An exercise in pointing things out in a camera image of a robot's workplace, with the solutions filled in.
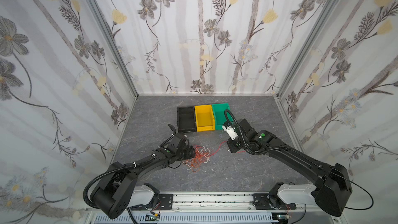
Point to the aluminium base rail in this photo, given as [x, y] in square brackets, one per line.
[217, 208]

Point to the yellow plastic bin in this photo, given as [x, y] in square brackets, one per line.
[204, 118]

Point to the black plastic bin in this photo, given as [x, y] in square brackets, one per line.
[186, 120]

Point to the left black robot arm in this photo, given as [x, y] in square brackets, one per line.
[113, 190]

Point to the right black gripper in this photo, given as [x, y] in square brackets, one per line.
[233, 144]

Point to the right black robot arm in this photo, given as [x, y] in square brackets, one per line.
[329, 187]

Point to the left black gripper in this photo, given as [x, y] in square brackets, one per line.
[188, 152]

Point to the green plastic bin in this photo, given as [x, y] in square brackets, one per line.
[218, 112]

